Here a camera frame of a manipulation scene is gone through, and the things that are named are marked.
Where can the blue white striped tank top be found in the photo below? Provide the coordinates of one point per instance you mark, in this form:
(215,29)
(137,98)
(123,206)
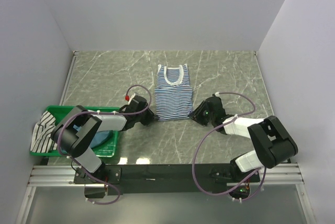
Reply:
(173,93)

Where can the black white striped tank top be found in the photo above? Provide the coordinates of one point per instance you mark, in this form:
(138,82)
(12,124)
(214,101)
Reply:
(41,141)

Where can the aluminium rail frame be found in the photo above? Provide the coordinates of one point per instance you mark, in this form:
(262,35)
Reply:
(63,176)

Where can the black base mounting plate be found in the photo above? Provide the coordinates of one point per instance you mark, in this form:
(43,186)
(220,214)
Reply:
(174,178)

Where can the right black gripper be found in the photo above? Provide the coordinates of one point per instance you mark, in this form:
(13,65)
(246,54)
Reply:
(197,114)

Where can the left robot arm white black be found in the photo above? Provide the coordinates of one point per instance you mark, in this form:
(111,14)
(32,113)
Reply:
(74,134)

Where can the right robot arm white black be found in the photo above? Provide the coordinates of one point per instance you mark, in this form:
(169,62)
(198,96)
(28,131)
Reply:
(271,141)

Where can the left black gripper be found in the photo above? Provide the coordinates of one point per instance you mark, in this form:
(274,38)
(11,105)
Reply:
(151,118)

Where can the plain blue tank top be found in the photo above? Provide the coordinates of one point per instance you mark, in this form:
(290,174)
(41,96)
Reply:
(100,138)

